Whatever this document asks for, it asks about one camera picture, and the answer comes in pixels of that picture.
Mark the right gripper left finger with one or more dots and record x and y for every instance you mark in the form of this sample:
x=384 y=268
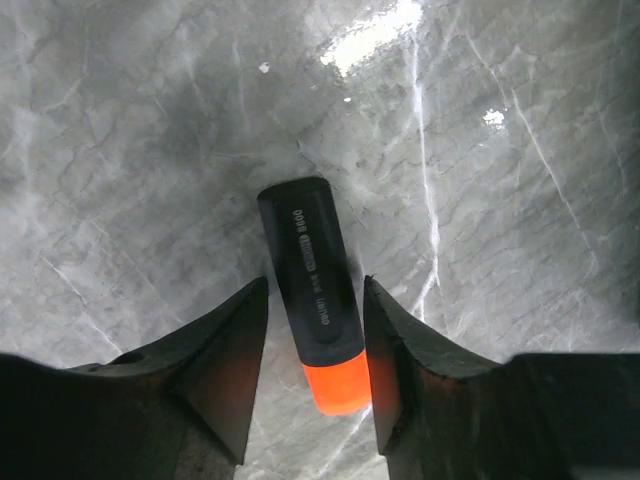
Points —
x=177 y=408

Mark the orange black highlighter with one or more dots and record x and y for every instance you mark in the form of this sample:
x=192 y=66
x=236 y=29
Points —
x=307 y=250

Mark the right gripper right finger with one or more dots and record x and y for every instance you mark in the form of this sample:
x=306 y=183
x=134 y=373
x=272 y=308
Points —
x=443 y=412

